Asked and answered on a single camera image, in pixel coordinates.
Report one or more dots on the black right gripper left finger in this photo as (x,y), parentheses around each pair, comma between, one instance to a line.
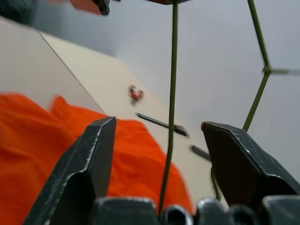
(79,164)

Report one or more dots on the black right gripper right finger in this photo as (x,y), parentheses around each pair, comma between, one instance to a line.
(236,164)

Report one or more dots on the orange shorts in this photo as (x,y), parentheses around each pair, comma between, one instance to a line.
(30,140)

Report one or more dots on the short black tape strip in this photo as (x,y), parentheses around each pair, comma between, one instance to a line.
(200,152)

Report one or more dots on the long black tape strip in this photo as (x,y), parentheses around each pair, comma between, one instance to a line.
(152,120)

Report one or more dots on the small red black object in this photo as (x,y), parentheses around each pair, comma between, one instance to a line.
(136,94)

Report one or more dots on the orange and black clamp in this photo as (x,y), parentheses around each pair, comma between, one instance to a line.
(93,5)

